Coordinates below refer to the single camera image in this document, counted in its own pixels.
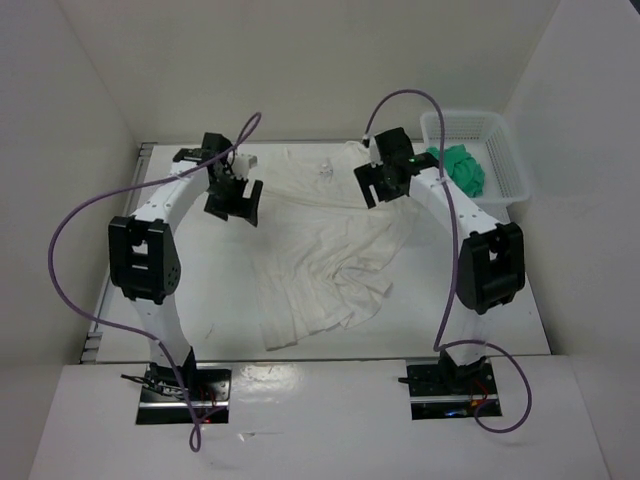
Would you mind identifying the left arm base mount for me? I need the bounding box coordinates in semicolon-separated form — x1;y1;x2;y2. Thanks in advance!
120;367;231;425

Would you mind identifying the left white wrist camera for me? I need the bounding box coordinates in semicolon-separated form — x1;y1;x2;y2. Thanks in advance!
230;154;258;181

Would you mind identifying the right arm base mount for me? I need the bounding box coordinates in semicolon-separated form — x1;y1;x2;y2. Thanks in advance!
397;352;502;420

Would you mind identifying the white plastic basket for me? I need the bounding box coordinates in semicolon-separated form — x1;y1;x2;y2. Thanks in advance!
420;110;530;223

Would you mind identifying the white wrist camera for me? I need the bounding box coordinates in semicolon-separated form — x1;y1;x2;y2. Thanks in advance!
230;154;258;181
361;134;383;167

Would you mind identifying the white tank top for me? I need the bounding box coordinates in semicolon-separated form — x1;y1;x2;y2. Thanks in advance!
250;141;420;351

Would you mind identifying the green tank top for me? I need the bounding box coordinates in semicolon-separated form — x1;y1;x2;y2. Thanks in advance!
444;144;485;198

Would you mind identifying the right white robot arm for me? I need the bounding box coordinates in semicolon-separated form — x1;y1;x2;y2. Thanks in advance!
354;127;525;393

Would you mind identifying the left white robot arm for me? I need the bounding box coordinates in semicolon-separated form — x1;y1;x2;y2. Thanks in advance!
108;133;263;400

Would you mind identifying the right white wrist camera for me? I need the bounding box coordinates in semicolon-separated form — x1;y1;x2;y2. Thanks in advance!
361;134;383;167

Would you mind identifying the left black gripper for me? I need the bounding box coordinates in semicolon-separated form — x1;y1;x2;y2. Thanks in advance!
204;173;262;227

